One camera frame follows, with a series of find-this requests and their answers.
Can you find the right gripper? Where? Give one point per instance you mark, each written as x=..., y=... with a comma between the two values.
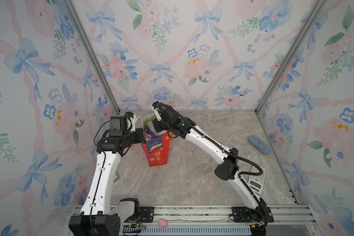
x=157, y=127

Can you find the purple Fox's berries candy bag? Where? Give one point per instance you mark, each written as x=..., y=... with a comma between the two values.
x=148, y=134

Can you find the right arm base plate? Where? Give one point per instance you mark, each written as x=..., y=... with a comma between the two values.
x=246, y=215

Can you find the pink small toy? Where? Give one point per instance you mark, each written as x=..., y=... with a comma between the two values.
x=163, y=223

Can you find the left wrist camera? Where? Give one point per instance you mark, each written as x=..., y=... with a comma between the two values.
x=122, y=125

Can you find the red paper gift bag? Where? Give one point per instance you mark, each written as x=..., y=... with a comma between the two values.
x=158, y=149

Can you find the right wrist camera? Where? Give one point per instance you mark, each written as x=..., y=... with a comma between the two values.
x=157, y=114

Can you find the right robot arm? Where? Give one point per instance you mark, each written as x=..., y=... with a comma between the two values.
x=230, y=166

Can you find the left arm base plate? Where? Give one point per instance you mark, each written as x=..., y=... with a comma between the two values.
x=128, y=214

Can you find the aluminium front rail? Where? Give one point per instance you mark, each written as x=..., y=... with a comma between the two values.
x=210, y=220

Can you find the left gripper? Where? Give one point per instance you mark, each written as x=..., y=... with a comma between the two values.
x=138, y=132

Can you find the small green snack packet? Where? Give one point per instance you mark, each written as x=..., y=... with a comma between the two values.
x=149, y=122

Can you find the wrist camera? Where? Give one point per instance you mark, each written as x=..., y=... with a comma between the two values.
x=157, y=114
x=122, y=125

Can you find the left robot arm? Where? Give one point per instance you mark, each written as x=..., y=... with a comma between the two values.
x=97, y=217

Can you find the white calculator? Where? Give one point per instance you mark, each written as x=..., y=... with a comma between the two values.
x=256, y=183

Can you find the blue glasses case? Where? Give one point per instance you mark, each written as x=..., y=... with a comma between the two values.
x=259, y=145

